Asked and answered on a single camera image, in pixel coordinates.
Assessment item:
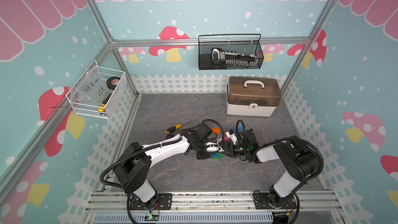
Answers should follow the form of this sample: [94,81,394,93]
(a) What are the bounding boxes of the black tape roll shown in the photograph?
[106,76,121,91]

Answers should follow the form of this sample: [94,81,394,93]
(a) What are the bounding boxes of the orange lego brick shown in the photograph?
[212,128,221,134]

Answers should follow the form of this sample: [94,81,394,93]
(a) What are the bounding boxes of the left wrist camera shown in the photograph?
[196,123,212,139]

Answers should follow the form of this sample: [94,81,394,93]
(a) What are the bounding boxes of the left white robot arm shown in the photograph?
[112,131,221,205]

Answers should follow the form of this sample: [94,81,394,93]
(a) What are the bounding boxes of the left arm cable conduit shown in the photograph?
[99,119,225,190]

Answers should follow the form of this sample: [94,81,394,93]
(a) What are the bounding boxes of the yellow black utility knife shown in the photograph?
[98,94,112,114]

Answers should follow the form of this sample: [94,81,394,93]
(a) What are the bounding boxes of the yellow black screwdriver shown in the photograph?
[165,119,191,134]

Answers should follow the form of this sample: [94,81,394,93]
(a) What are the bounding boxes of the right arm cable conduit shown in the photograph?
[235,119,324,184]

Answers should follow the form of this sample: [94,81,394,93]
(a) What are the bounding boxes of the black wire mesh basket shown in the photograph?
[198,34,264,70]

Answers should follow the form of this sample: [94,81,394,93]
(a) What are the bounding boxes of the clear plastic wall bin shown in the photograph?
[66,60,126,119]

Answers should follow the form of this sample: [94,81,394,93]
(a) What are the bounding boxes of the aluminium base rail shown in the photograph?
[81,191,349,224]

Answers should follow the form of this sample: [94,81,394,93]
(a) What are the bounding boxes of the white toolbox brown lid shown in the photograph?
[227,77,282,117]

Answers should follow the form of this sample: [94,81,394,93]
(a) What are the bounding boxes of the dark green lego brick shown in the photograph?
[211,153,222,161]

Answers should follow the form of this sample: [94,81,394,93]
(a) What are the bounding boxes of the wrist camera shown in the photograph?
[196,123,212,139]
[241,129,258,146]

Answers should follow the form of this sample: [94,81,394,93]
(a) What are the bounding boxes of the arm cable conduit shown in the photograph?
[235,119,324,184]
[99,119,225,190]

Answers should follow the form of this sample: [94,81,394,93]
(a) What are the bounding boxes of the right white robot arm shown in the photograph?
[222,136,324,208]

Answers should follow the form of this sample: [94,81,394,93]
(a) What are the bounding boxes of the socket wrench set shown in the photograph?
[211,48,259,68]

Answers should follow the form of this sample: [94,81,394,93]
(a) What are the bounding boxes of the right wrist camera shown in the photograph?
[241,129,258,146]

